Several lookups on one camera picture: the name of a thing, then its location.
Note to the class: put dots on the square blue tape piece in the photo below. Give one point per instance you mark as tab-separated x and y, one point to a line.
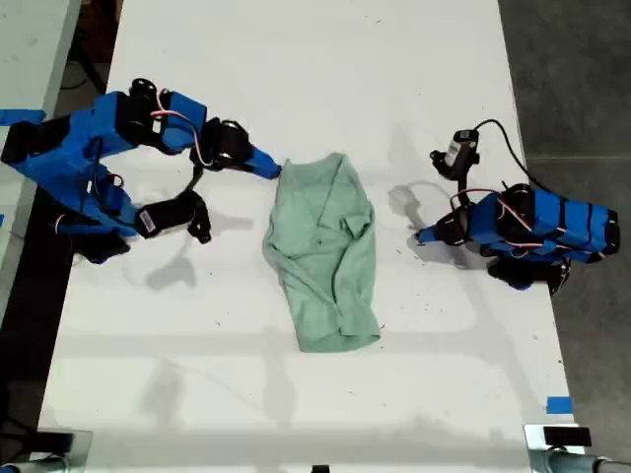
559	405

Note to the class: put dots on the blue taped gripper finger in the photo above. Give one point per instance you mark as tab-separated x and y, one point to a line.
436	229
438	239
259	169
263	158

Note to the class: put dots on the small black box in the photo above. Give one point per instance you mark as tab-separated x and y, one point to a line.
320	469

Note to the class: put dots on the white side table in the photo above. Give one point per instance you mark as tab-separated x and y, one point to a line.
29	59

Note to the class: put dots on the long blue tape strip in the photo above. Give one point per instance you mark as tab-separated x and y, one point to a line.
20	115

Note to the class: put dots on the metal table clamp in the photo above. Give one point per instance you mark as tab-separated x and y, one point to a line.
557	441
64	443

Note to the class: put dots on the black labelled gripper camera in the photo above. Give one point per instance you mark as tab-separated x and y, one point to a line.
167	217
458	154

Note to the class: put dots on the pale green T-shirt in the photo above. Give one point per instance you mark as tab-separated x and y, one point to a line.
325	256

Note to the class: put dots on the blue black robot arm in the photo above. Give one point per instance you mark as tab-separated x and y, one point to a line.
74	153
557	226

